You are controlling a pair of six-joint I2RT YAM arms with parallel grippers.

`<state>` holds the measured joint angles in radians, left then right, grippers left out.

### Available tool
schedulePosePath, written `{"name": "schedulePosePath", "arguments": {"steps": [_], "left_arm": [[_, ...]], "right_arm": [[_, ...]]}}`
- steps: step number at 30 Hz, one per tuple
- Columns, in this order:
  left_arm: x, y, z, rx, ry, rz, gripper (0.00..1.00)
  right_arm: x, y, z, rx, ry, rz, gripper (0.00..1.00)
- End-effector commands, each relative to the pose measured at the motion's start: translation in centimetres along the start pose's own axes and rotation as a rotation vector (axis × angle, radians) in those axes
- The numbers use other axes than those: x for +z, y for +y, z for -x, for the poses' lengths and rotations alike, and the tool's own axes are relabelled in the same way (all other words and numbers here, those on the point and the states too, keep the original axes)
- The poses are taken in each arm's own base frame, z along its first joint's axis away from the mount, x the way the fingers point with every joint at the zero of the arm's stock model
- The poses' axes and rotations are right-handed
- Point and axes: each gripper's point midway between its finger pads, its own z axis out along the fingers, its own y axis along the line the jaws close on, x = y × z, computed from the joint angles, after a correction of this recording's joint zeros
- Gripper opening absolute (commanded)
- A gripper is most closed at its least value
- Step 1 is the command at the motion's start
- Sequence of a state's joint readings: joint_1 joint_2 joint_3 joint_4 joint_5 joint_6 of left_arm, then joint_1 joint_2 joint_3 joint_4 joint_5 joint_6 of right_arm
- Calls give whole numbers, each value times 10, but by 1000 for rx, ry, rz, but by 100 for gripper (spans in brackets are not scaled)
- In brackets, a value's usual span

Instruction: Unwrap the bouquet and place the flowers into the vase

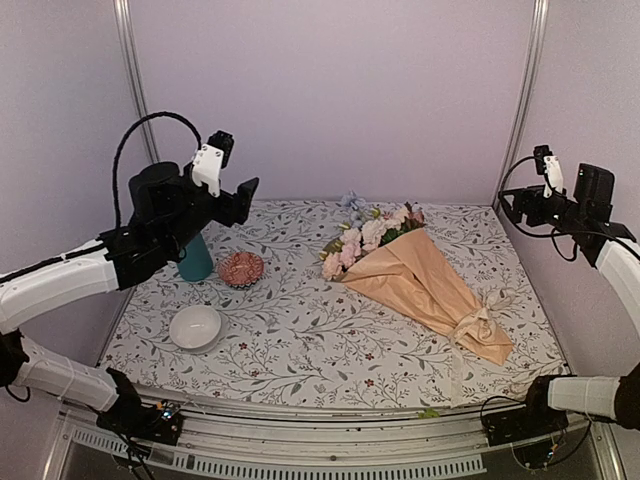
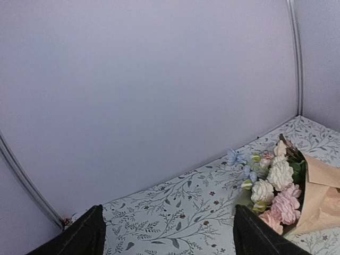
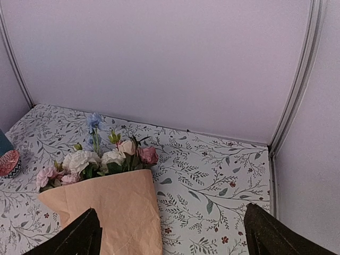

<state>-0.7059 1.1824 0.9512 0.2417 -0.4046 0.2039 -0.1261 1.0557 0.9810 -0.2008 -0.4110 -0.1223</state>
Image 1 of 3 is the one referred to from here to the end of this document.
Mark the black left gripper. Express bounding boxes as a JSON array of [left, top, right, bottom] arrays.
[[163, 162, 261, 255]]

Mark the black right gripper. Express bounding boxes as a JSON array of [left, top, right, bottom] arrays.
[[499, 184, 588, 235]]

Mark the beige printed ribbon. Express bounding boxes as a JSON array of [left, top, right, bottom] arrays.
[[447, 288, 515, 407]]

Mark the peach wrapping paper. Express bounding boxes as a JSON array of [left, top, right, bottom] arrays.
[[341, 229, 488, 339]]

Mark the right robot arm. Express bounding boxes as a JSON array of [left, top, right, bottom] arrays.
[[497, 155, 639, 436]]

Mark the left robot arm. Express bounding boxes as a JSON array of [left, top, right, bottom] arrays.
[[1, 160, 259, 434]]

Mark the teal cylindrical vase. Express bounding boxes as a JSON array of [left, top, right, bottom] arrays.
[[177, 233, 213, 282]]

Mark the bunch of mixed flowers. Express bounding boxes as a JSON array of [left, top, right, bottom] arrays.
[[318, 202, 425, 281]]

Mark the blue flower stem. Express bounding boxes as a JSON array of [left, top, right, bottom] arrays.
[[340, 190, 367, 228]]

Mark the floral patterned table mat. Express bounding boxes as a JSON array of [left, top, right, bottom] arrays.
[[102, 201, 569, 409]]

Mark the white bowl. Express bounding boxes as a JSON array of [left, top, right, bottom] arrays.
[[169, 305, 222, 353]]

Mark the black right camera cable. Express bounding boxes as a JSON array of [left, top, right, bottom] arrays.
[[498, 155, 581, 262]]

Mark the black camera cable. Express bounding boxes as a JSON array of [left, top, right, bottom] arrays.
[[498, 155, 581, 262], [111, 111, 205, 229]]

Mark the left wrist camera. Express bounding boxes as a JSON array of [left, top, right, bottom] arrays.
[[190, 130, 234, 198]]

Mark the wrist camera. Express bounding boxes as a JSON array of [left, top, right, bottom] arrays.
[[533, 145, 566, 199], [190, 130, 234, 198]]

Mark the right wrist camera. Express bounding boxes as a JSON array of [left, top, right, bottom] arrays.
[[533, 145, 566, 199]]

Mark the black left camera cable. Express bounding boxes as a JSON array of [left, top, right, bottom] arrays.
[[111, 111, 205, 229]]

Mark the right aluminium frame post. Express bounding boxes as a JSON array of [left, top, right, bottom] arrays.
[[492, 0, 550, 213]]

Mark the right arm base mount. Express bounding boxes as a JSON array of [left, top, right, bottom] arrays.
[[480, 396, 569, 446]]

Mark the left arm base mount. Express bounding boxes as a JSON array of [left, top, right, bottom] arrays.
[[96, 396, 184, 446]]

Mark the aluminium front rail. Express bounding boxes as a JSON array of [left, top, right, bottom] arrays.
[[43, 387, 630, 479]]

